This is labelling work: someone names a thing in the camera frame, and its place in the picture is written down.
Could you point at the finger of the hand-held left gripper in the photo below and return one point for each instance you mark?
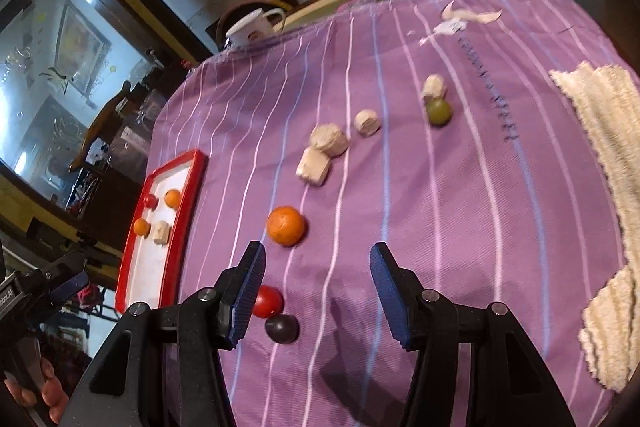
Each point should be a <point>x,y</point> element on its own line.
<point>74,285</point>

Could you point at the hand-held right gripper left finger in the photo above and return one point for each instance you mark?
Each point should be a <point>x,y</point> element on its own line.
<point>247,294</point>

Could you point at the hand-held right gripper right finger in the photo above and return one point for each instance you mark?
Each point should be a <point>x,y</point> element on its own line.
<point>391,299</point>

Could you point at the dark plum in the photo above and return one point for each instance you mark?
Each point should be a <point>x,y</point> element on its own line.
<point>281,329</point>

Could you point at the red-rimmed white tray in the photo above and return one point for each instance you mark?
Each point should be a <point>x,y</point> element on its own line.
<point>150,267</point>

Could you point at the large orange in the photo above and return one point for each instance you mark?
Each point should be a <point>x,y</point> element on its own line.
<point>285,226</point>

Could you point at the beige square food chunk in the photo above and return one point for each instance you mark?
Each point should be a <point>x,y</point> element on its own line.
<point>313,168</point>

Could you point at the beige round food chunk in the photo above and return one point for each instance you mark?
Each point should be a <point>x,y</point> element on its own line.
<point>330,140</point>

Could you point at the small beige food chunk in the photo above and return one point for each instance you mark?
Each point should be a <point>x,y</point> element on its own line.
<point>434,86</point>
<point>367,123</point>

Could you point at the person's left hand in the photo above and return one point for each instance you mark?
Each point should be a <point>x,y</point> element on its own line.
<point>52,394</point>

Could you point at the small orange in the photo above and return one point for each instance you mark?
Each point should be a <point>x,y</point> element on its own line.
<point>142,227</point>
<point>172,198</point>

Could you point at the beige blocky food chunk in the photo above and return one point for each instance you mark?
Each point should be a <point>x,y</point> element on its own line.
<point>161,233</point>

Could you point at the purple striped tablecloth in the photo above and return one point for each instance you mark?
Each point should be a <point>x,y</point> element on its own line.
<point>400,187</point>

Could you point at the small red tomato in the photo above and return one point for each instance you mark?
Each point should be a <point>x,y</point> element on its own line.
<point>149,201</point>

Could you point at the green round fruit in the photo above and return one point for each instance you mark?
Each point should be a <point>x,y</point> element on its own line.
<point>439,112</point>

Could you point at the glass-front display cabinet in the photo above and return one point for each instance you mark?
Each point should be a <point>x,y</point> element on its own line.
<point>60,57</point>

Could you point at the white mug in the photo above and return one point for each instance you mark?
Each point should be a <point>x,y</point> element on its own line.
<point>250,29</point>

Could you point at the cream knitted towel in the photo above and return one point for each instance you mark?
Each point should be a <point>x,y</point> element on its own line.
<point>600,107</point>

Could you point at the round-back wooden chair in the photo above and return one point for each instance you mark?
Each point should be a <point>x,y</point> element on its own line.
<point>235,4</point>

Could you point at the wooden chair with curved rail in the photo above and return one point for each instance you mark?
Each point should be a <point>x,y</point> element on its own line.
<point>100,122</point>

